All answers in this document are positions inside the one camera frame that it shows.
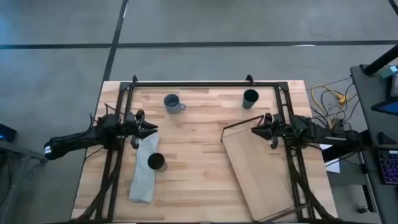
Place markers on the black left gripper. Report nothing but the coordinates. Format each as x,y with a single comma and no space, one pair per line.
130,126

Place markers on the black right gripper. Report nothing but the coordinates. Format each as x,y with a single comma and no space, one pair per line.
276,127

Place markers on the small black cup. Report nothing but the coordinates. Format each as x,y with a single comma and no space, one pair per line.
155,161

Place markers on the tall dark green cup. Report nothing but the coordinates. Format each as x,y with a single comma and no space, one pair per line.
249,101

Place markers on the grey ribbed mug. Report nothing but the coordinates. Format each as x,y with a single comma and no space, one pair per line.
172,104

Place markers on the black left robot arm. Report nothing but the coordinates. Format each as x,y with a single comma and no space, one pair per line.
77,138

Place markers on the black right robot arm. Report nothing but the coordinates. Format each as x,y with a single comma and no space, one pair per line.
326,133

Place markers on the wooden tray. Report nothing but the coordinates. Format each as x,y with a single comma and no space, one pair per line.
258,171

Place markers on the grey waffle cloth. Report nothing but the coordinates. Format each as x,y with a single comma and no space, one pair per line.
143,183

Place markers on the white paper sheet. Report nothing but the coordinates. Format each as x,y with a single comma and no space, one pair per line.
334,166

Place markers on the dark grey desk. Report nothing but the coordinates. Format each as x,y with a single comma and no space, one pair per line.
367,102

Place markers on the desk caster wheel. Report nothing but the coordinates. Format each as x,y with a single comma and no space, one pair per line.
363,210

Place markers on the tablet with blue screen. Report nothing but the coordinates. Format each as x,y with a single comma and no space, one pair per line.
388,107

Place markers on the black keyboard with lit keys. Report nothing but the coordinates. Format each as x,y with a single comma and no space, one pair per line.
390,166

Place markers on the grey side table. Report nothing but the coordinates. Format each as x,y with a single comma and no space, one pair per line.
15,152

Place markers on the black pole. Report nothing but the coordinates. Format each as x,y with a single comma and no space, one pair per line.
381,60

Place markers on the teal box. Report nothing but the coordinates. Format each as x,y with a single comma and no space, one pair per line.
388,72

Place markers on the black device with blue light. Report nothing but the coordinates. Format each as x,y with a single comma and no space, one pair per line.
7,133

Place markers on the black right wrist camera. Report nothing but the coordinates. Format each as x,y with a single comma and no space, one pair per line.
274,143

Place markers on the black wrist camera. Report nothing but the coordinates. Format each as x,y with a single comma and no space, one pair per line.
135,143
274,143

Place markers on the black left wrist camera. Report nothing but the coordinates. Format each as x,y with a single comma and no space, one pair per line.
135,143

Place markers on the black metal rig frame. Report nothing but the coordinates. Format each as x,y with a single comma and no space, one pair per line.
202,84

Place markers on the black triangular bracket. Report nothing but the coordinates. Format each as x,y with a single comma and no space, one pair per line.
385,140

